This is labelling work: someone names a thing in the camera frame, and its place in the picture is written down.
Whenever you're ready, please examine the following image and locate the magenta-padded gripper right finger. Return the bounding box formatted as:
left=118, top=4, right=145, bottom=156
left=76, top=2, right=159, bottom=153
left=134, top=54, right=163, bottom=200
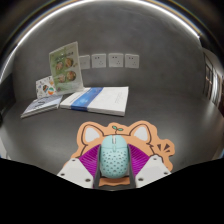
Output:
left=127, top=143, right=172, bottom=189

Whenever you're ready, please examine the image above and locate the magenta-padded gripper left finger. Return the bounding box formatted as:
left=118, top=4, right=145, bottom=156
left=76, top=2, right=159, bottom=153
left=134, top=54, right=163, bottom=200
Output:
left=57, top=143, right=102, bottom=190

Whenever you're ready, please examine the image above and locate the mint green perforated computer mouse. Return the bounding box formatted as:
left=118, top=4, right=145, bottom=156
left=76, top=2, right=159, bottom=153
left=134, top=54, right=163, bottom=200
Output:
left=99, top=134, right=130, bottom=179

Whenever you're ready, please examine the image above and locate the orange cat-shaped mouse pad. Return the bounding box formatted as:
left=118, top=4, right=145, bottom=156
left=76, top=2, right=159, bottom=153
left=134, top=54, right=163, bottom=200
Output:
left=70, top=120, right=176, bottom=188

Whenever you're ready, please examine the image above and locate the grey-covered flat book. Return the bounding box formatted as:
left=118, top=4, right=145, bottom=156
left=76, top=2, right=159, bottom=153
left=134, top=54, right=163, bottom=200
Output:
left=20, top=94, right=64, bottom=119

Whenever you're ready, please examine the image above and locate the white book with blue stripe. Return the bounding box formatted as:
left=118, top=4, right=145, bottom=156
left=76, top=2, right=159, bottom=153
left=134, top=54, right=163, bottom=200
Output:
left=59, top=86, right=130, bottom=117

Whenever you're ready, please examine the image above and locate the small white colourful-print card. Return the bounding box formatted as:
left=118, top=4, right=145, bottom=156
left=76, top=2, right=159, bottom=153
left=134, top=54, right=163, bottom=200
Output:
left=35, top=75, right=58, bottom=100

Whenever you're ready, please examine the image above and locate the green standing leaflet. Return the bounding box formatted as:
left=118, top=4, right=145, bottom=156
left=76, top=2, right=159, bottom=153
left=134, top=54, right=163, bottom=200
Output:
left=48, top=41, right=84, bottom=95

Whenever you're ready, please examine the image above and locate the white wall socket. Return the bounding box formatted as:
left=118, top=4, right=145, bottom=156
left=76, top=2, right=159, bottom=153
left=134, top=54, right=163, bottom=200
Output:
left=108, top=52, right=124, bottom=69
left=91, top=53, right=108, bottom=69
left=78, top=54, right=91, bottom=70
left=124, top=53, right=140, bottom=70

